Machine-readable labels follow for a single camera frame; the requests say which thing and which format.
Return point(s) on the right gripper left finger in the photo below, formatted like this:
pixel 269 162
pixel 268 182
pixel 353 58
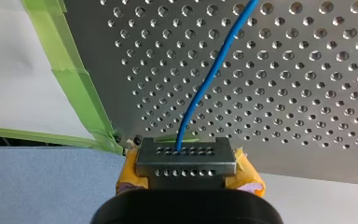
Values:
pixel 130 177

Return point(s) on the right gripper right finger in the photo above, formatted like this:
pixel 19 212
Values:
pixel 247 179

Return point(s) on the grey board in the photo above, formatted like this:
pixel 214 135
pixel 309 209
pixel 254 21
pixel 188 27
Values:
pixel 43 186

